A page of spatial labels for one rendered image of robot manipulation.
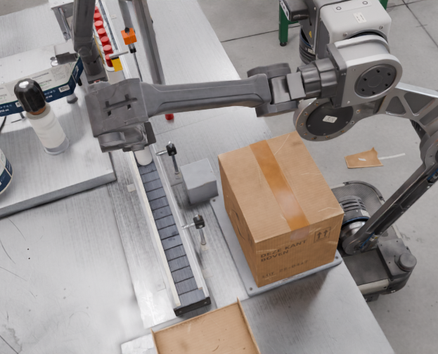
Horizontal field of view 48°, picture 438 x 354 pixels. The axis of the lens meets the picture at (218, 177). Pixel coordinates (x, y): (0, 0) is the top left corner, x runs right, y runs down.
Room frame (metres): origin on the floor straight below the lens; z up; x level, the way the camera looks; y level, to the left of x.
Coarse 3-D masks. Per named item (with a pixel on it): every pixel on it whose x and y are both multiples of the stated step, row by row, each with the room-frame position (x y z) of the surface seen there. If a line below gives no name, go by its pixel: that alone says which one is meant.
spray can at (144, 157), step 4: (144, 148) 1.08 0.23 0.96; (148, 148) 1.10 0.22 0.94; (136, 152) 1.08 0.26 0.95; (140, 152) 1.08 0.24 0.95; (144, 152) 1.08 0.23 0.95; (148, 152) 1.09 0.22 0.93; (136, 156) 1.09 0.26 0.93; (140, 156) 1.08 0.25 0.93; (144, 156) 1.08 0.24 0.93; (148, 156) 1.09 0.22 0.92; (140, 160) 1.08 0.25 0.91; (144, 160) 1.08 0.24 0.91; (148, 160) 1.08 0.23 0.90; (152, 160) 1.10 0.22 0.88; (140, 164) 1.09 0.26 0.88; (144, 164) 1.08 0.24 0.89; (148, 164) 1.08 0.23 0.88
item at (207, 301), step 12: (120, 48) 1.73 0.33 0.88; (132, 168) 1.08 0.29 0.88; (144, 204) 0.92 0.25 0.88; (180, 216) 0.86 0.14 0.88; (156, 252) 0.74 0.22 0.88; (192, 252) 0.72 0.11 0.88; (168, 288) 0.62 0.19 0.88; (204, 288) 0.60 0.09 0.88; (204, 300) 0.57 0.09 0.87; (180, 312) 0.55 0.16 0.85
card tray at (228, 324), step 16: (240, 304) 0.54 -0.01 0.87; (192, 320) 0.53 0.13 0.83; (208, 320) 0.52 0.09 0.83; (224, 320) 0.52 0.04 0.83; (240, 320) 0.51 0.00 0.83; (160, 336) 0.50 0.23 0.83; (176, 336) 0.49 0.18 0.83; (192, 336) 0.48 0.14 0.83; (208, 336) 0.48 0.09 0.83; (224, 336) 0.47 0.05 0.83; (240, 336) 0.47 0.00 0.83; (160, 352) 0.46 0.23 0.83; (176, 352) 0.45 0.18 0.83; (192, 352) 0.44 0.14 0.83; (208, 352) 0.44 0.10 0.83; (224, 352) 0.43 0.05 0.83; (240, 352) 0.42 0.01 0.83; (256, 352) 0.42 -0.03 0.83
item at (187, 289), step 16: (144, 176) 1.03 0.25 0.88; (160, 192) 0.96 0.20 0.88; (160, 208) 0.90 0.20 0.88; (160, 224) 0.84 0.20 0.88; (160, 240) 0.78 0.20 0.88; (176, 240) 0.77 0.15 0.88; (176, 256) 0.72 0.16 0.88; (176, 272) 0.66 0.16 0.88; (192, 272) 0.66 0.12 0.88; (176, 288) 0.61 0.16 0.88; (192, 288) 0.61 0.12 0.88
